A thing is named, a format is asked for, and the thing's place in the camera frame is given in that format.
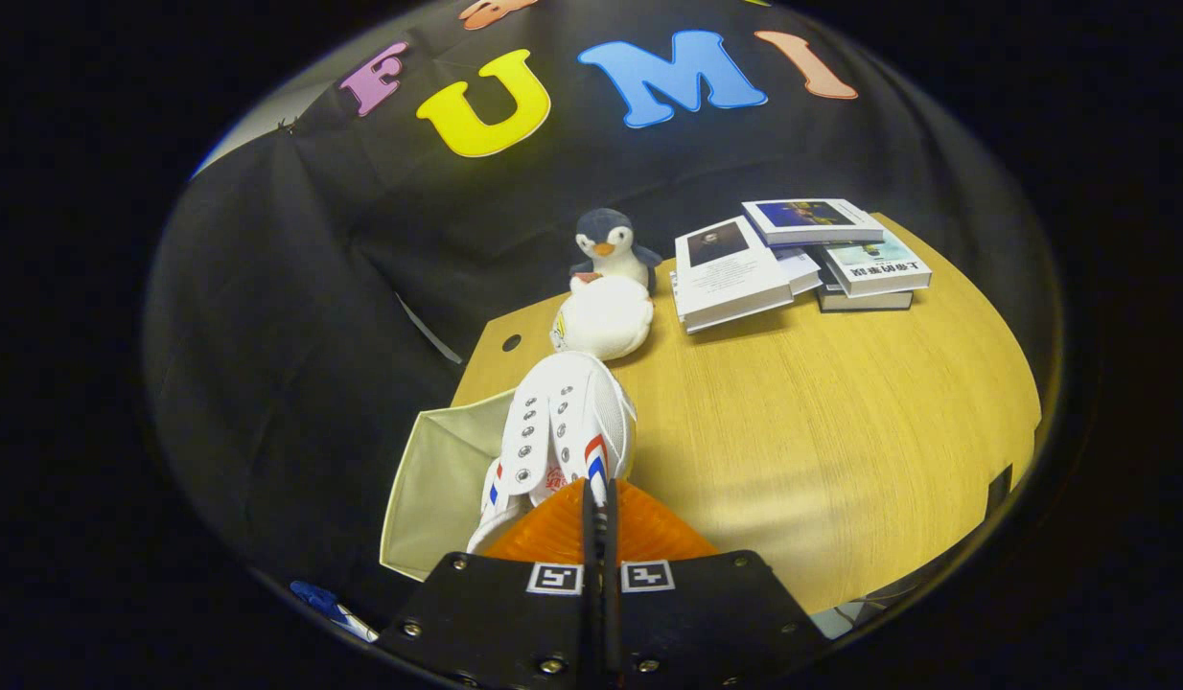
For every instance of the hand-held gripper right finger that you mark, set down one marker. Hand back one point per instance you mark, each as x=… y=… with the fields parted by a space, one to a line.
x=707 y=613

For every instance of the grey penguin plush toy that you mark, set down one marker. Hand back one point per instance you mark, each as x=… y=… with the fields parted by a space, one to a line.
x=611 y=244

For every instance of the blue and white object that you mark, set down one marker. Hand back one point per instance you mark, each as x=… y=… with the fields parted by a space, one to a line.
x=328 y=606

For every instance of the white round plush toy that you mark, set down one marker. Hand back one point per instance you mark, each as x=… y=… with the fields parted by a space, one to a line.
x=606 y=321

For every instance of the dark grey book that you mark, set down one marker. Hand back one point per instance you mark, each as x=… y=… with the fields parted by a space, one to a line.
x=860 y=302

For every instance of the white shoe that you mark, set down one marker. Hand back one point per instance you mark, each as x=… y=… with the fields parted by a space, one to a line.
x=572 y=412

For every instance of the white book with dark portrait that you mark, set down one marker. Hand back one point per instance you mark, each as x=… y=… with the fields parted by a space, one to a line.
x=730 y=278

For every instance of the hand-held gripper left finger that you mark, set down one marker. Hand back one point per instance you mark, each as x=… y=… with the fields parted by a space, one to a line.
x=505 y=623

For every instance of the book with blue picture cover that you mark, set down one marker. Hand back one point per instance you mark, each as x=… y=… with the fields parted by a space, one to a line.
x=812 y=218

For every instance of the book with pale green cover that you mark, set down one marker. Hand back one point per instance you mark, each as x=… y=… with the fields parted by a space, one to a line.
x=879 y=264

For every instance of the black backdrop cloth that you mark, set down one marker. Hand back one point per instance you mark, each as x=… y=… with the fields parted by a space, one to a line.
x=266 y=335

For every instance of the grey fabric storage box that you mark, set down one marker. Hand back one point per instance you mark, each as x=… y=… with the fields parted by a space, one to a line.
x=438 y=489

